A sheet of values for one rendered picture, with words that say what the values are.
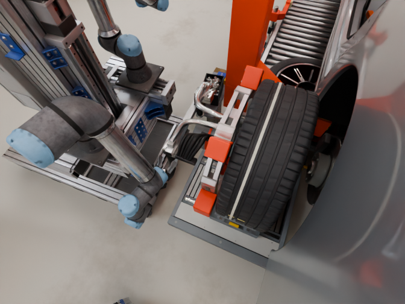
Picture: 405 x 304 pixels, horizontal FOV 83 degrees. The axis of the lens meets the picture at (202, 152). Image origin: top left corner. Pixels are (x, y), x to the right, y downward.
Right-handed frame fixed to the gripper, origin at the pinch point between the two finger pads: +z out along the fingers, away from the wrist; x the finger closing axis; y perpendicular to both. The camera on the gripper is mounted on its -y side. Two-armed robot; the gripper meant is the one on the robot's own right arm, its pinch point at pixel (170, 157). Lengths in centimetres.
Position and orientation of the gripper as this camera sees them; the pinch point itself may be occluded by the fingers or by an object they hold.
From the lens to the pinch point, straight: 112.1
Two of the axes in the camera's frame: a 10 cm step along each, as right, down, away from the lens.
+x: -9.2, -3.4, 2.0
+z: 4.0, -8.2, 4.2
